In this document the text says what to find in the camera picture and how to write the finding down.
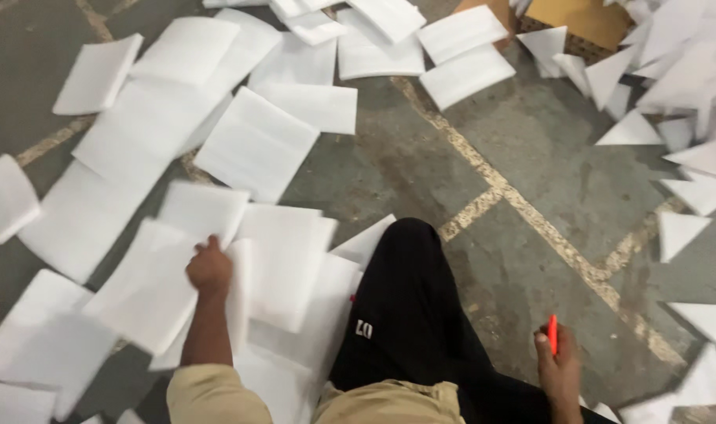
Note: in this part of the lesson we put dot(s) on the person's right hand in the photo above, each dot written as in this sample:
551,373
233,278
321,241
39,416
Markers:
561,374

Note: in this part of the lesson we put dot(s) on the person's left hand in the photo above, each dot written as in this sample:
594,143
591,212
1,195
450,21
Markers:
209,269

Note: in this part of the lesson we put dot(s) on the orange-red marker pen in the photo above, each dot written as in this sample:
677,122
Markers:
552,333

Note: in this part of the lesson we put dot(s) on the single white foam sheet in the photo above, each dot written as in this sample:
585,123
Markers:
148,294

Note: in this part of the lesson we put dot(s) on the person's beige shirt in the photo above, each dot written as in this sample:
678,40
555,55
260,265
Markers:
216,396

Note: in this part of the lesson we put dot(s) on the heap of rectangular foam sheets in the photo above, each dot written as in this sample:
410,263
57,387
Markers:
257,141

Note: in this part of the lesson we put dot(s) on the person's black trousers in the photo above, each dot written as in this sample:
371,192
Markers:
405,306

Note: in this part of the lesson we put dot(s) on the heap of triangular foam pieces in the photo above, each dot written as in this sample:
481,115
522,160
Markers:
682,76

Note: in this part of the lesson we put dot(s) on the brown cardboard box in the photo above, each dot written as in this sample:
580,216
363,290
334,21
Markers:
581,20

